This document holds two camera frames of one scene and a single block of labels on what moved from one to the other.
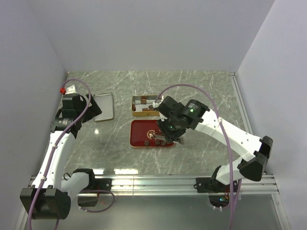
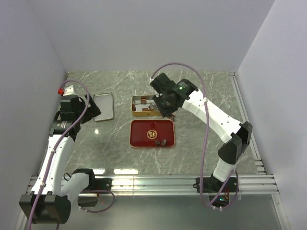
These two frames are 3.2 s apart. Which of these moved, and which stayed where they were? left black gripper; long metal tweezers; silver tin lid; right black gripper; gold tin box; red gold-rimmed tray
Moved: long metal tweezers; right black gripper
Stayed: silver tin lid; red gold-rimmed tray; left black gripper; gold tin box
